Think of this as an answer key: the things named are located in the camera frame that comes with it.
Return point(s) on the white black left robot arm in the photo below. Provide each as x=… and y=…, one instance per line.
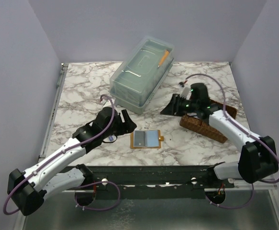
x=30, y=188

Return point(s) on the brown woven divided basket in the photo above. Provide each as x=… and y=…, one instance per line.
x=198, y=126

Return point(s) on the orange utility knife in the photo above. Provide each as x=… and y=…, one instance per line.
x=164, y=57

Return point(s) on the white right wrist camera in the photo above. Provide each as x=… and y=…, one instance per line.
x=186, y=89

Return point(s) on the tan card holder wallet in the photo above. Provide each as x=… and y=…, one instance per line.
x=153, y=140

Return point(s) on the grey credit card stack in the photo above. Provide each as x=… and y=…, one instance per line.
x=139, y=138

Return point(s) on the clear plastic storage box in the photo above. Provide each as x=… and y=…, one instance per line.
x=137, y=79

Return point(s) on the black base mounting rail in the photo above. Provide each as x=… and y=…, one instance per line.
x=156, y=182

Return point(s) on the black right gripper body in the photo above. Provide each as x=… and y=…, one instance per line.
x=186, y=106

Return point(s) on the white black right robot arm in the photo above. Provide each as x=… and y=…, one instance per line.
x=257, y=154

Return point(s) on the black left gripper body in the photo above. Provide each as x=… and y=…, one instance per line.
x=120, y=127

